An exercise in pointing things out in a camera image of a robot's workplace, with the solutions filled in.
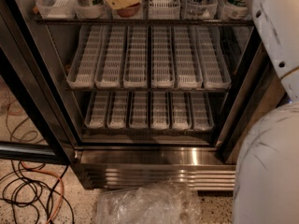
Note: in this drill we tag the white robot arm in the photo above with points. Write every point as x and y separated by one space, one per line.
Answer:
267 168

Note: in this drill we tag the open fridge glass door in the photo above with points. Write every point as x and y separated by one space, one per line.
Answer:
37 131

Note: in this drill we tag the stainless steel display fridge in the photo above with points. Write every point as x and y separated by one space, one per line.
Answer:
125 158

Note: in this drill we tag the red coke can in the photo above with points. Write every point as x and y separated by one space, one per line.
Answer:
129 11

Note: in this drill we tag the top shelf tray far left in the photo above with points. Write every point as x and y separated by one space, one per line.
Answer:
56 9

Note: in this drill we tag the top shelf tray centre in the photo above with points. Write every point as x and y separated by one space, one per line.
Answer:
164 9

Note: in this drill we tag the clear plastic bag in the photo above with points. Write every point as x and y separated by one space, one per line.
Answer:
158 203

